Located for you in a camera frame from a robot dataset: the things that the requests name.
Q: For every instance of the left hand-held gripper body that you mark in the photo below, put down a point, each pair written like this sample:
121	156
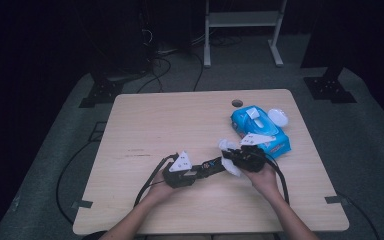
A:
180	173

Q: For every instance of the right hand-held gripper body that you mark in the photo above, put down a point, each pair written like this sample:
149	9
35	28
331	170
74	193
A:
251	156

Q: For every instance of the white wet wipe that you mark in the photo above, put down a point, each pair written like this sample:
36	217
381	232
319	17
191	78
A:
228	168

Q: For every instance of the blue wet wipes pack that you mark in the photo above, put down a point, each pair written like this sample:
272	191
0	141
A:
263	125

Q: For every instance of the person's left hand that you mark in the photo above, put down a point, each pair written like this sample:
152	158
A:
161	191

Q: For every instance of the person's right hand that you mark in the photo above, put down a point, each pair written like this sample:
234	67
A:
263	181

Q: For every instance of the black tape strip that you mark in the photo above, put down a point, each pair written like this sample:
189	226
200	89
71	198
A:
336	199
81	204

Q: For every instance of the black stand base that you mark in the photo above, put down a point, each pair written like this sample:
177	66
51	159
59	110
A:
328	88
101	93

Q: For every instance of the white metal stand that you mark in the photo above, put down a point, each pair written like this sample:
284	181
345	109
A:
243	19

